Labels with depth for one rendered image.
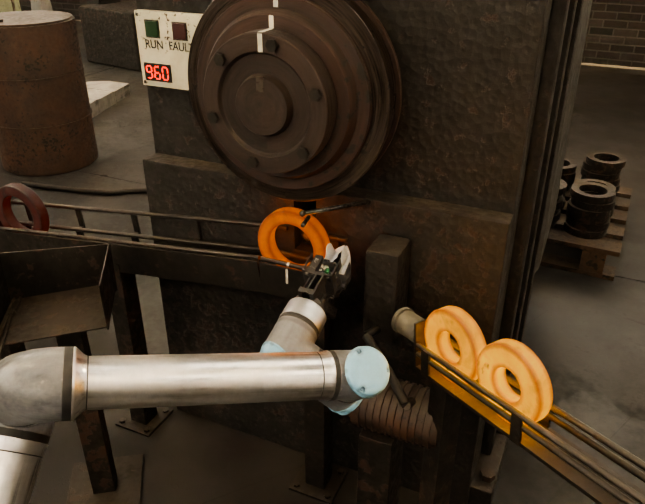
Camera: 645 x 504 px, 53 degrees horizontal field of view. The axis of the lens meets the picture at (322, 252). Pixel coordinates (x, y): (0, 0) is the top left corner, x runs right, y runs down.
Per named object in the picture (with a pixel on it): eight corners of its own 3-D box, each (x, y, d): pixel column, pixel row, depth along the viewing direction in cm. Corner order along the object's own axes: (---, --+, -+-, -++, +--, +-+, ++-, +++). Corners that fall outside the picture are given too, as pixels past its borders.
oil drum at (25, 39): (51, 140, 452) (23, 5, 410) (118, 152, 431) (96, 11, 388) (-20, 168, 405) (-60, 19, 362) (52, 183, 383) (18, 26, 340)
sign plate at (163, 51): (148, 83, 166) (138, 8, 157) (235, 93, 157) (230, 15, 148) (142, 85, 164) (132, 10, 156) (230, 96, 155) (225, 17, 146)
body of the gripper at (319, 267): (343, 257, 140) (321, 298, 132) (347, 284, 146) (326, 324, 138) (311, 250, 142) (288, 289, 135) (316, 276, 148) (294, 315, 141)
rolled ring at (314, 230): (325, 219, 145) (332, 213, 148) (254, 204, 152) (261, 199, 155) (325, 289, 154) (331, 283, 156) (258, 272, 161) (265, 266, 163)
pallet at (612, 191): (362, 227, 331) (365, 145, 310) (414, 175, 395) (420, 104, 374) (613, 281, 284) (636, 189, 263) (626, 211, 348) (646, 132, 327)
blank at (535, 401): (490, 323, 118) (476, 328, 117) (558, 361, 106) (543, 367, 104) (486, 394, 125) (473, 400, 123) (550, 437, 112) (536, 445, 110)
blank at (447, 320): (436, 292, 131) (423, 297, 129) (491, 323, 118) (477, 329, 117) (435, 358, 137) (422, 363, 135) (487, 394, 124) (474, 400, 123)
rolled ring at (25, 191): (30, 187, 183) (39, 183, 185) (-15, 184, 190) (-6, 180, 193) (49, 246, 191) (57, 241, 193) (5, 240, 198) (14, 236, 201)
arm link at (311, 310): (321, 344, 136) (280, 333, 139) (330, 326, 139) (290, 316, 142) (316, 317, 130) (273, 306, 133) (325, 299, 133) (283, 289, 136)
